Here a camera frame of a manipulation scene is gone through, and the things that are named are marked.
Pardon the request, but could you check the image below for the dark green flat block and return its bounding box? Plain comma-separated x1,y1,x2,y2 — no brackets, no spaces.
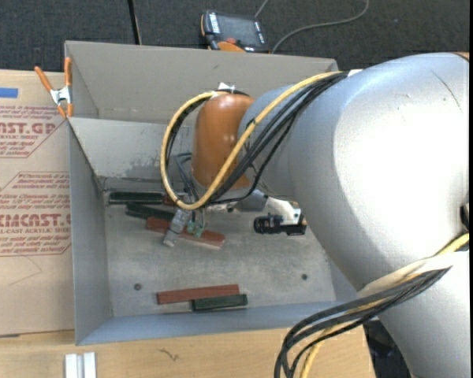
191,293,249,313
109,191,166,206
125,202,176,221

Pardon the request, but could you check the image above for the brown cardboard board red print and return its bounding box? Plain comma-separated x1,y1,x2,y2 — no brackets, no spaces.
0,68,76,339

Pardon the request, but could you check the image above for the black cylinder on white bracket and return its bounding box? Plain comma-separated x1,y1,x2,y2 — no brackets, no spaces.
253,196,307,236

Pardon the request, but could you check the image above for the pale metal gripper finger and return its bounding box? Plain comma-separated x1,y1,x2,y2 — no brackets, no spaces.
162,229,181,248

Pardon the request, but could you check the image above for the grey metal bin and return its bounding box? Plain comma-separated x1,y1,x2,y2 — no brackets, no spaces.
64,40,359,347

